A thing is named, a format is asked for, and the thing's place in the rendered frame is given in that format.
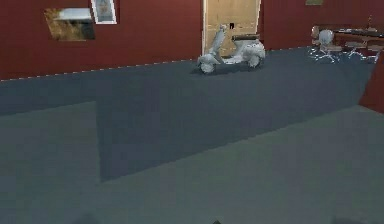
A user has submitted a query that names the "grey swivel office chair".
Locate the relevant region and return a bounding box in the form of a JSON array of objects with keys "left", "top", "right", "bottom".
[{"left": 308, "top": 25, "right": 343, "bottom": 64}]

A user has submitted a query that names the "white motor scooter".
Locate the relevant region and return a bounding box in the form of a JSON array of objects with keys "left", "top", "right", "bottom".
[{"left": 196, "top": 23, "right": 267, "bottom": 75}]

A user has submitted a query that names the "light wooden room door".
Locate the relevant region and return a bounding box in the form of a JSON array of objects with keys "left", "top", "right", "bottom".
[{"left": 201, "top": 0, "right": 262, "bottom": 58}]

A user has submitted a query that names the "dark wooden desk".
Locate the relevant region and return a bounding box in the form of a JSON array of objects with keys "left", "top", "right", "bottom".
[{"left": 331, "top": 27, "right": 384, "bottom": 58}]

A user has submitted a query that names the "white framed wall picture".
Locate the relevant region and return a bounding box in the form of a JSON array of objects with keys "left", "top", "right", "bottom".
[{"left": 90, "top": 0, "right": 118, "bottom": 25}]

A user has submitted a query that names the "brown landscape wall picture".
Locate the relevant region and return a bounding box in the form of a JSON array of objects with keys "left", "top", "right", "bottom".
[{"left": 43, "top": 7, "right": 96, "bottom": 42}]

